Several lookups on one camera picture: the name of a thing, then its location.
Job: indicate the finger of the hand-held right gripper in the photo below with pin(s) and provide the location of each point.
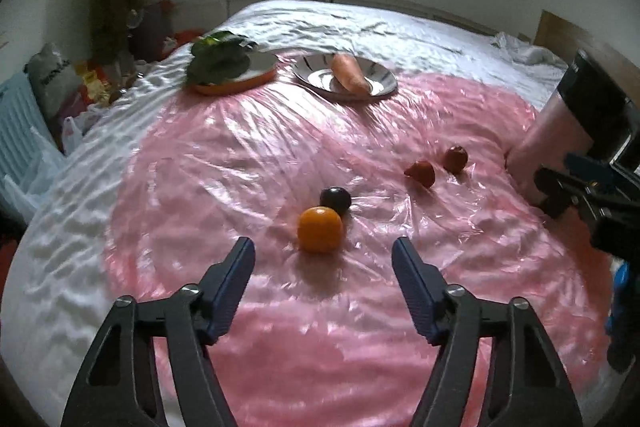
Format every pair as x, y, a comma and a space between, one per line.
585, 167
552, 187

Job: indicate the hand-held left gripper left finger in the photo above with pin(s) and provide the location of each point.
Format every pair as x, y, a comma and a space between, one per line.
231, 292

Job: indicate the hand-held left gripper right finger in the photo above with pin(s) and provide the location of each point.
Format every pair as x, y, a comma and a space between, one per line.
415, 292

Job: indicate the orange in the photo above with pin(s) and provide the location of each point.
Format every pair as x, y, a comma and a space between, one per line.
320, 229

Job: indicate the black steel canister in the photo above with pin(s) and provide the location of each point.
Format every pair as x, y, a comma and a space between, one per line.
545, 132

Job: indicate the small red fruit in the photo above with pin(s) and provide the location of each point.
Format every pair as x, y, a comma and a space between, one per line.
456, 158
421, 173

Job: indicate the dark purple plum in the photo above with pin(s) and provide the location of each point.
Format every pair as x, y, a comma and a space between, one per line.
336, 198

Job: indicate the crumpled white cloth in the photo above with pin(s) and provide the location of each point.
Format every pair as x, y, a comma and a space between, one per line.
530, 52

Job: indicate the wooden headboard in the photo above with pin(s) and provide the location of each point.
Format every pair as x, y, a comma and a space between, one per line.
560, 37

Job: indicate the pink plastic sheet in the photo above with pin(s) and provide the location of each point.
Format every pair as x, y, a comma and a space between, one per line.
325, 142

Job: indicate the orange plate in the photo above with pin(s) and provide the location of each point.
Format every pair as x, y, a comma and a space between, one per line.
260, 74

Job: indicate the white plastic bag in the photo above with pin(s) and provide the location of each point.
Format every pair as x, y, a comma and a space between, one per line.
72, 134

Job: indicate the carrot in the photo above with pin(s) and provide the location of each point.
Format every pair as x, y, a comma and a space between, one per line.
350, 72

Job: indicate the silver metal plate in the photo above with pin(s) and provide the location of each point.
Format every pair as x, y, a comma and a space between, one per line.
315, 74

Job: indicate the green leafy vegetable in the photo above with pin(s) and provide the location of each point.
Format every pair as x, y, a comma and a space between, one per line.
217, 57

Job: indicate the yellow and red snack packets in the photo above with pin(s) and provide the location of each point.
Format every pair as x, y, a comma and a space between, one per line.
95, 79

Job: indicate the light blue plastic stool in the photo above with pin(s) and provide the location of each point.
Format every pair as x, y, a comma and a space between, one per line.
20, 127

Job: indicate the dark red bag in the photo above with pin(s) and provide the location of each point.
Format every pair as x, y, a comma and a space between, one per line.
152, 32

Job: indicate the grey bag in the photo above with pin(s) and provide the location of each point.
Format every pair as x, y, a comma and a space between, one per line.
52, 77

